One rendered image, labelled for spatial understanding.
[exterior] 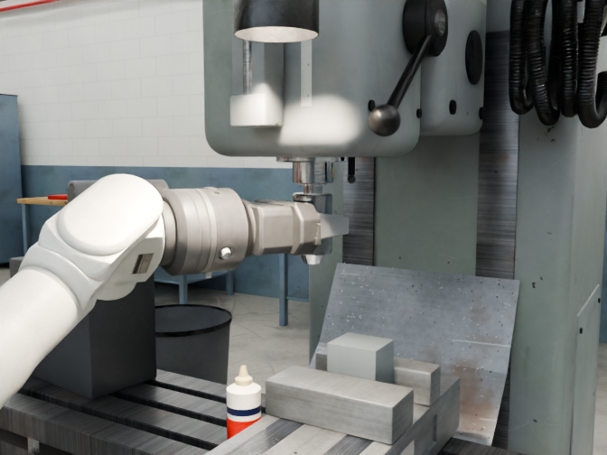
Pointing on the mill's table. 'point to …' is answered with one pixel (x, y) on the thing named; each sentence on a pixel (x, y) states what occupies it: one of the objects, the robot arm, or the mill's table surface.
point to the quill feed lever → (381, 123)
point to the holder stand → (105, 345)
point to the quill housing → (319, 85)
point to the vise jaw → (340, 403)
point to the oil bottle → (242, 403)
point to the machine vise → (438, 422)
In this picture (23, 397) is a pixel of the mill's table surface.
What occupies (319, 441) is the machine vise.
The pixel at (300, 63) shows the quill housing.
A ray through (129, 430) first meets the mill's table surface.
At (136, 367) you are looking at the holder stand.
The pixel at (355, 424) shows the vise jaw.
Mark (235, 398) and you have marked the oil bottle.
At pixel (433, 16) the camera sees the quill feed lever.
